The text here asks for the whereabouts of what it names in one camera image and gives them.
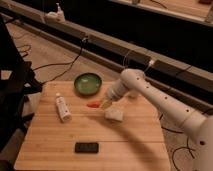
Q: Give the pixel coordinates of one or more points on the white object on rail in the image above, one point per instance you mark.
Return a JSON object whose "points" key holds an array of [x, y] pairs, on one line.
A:
{"points": [[58, 15]]}

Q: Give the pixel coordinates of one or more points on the white sponge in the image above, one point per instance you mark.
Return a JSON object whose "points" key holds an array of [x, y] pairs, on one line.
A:
{"points": [[114, 114]]}

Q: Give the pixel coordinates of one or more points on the wooden table board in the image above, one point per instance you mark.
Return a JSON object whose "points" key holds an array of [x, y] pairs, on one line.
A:
{"points": [[134, 144]]}

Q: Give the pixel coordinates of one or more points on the black rectangular remote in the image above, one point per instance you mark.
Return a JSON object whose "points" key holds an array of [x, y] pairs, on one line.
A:
{"points": [[86, 147]]}

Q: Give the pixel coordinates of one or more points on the green bowl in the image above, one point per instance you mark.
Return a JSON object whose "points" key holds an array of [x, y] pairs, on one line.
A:
{"points": [[87, 84]]}

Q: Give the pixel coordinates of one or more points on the black chair at left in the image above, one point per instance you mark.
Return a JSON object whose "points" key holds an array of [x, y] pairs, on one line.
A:
{"points": [[17, 79]]}

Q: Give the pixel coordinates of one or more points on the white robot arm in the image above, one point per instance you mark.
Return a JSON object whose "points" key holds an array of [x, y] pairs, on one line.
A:
{"points": [[192, 122]]}

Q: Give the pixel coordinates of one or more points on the orange pepper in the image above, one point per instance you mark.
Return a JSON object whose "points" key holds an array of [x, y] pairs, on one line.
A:
{"points": [[94, 104]]}

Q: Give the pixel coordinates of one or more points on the white plastic cup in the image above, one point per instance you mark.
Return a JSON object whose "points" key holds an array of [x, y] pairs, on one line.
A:
{"points": [[134, 94]]}

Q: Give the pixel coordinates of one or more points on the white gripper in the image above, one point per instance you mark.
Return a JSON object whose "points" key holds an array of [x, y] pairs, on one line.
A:
{"points": [[114, 93]]}

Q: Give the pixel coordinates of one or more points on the white tube bottle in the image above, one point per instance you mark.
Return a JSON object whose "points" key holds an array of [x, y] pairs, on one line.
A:
{"points": [[62, 108]]}

